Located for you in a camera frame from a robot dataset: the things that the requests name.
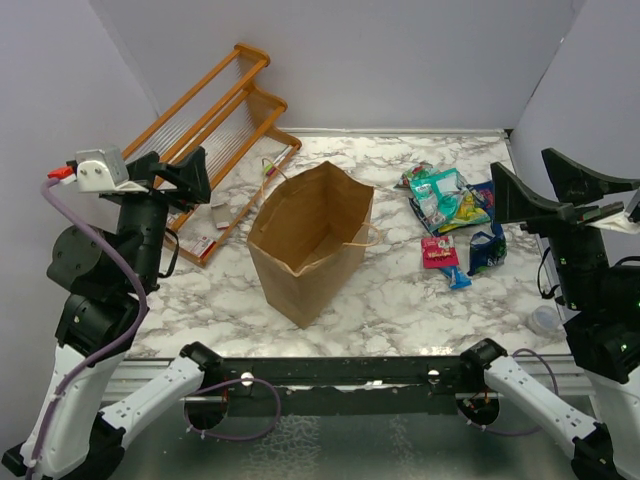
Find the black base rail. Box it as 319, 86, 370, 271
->
179, 342, 521, 419

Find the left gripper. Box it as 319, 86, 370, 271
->
120, 144, 213, 287

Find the pink marker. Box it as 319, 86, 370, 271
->
261, 156, 286, 177

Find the blue silver snack bag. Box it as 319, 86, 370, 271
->
467, 222, 507, 276

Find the orange wooden rack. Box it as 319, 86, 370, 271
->
123, 43, 302, 267

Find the dark blue chilli snack bag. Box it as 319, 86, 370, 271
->
469, 180, 495, 220

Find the blue white snack bag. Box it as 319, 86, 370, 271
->
408, 197, 440, 237

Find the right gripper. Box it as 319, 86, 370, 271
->
490, 144, 639, 308

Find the grey white small box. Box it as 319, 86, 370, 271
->
210, 203, 233, 230

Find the red snack packet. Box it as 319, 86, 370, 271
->
421, 236, 459, 269

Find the small clear plastic cup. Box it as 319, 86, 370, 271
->
528, 305, 562, 335

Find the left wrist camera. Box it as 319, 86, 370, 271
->
47, 147, 143, 194

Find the brown paper bag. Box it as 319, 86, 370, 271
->
247, 162, 381, 329

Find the aluminium frame rail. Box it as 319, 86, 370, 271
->
102, 352, 596, 401

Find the green red snack bag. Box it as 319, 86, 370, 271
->
395, 161, 438, 189

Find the small light blue packet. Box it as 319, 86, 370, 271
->
439, 266, 472, 290

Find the teal white snack bag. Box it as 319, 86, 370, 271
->
410, 168, 466, 231

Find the red white small box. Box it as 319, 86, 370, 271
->
180, 235, 216, 259

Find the green yellow snack bag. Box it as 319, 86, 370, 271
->
438, 192, 491, 234

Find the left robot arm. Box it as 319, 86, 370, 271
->
2, 147, 221, 479

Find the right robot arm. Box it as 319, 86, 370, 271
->
459, 148, 639, 479

